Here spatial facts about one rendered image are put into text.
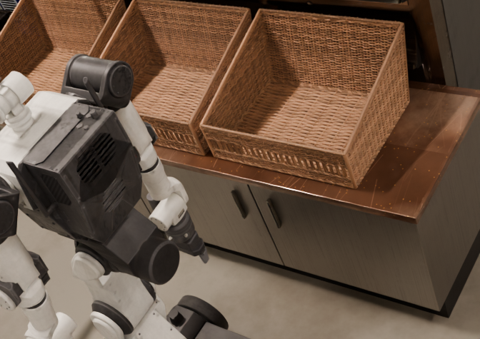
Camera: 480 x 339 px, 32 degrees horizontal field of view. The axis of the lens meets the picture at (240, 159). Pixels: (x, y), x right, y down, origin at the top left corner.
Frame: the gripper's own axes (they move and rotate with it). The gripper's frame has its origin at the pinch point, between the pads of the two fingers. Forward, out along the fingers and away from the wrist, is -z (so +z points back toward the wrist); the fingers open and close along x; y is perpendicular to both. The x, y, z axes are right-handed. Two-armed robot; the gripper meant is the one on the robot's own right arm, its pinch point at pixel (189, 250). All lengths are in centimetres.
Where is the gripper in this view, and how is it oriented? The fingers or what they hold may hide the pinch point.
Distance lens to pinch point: 264.0
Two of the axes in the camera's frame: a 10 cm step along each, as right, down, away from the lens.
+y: -4.8, 7.4, -4.7
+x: -8.5, -2.7, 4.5
